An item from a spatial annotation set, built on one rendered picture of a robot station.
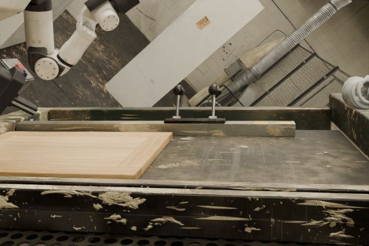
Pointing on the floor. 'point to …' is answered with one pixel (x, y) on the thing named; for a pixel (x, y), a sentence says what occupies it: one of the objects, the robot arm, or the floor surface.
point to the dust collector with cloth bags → (234, 81)
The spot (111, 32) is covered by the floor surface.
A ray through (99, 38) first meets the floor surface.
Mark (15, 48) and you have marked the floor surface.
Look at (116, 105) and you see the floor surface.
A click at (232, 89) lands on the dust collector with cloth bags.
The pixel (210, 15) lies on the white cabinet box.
